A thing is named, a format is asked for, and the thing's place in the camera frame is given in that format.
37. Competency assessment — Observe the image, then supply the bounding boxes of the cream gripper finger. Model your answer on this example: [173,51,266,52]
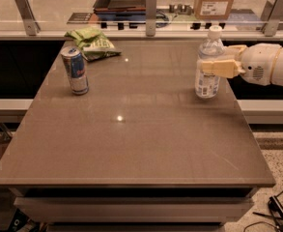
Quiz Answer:
[224,44,247,61]
[200,59,245,78]

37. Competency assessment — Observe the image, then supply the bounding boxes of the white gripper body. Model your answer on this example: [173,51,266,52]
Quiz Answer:
[241,43,282,86]

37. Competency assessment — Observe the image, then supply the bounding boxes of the black floor cable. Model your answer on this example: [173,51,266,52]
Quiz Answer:
[242,181,283,232]

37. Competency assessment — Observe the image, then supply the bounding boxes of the stacked trays behind glass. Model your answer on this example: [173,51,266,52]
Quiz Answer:
[68,0,146,25]

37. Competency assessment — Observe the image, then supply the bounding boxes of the green jalapeno chip bag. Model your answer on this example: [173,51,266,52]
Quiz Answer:
[65,27,122,62]

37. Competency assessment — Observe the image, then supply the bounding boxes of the left metal glass bracket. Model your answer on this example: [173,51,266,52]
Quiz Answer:
[14,0,40,36]

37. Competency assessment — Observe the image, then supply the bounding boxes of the blue silver energy drink can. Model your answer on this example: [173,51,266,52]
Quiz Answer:
[61,46,89,95]

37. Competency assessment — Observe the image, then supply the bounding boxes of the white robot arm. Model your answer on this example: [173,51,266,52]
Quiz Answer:
[197,43,283,87]

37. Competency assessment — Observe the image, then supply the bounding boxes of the middle metal glass bracket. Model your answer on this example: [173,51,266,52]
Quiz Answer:
[146,0,156,37]

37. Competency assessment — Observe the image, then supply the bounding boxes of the clear plastic water bottle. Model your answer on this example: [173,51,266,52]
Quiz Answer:
[195,25,225,99]

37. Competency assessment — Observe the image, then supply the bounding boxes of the brown cardboard box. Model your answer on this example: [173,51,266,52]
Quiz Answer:
[193,0,234,19]

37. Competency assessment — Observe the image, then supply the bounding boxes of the black device on floor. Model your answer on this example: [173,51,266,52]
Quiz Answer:
[268,196,283,232]

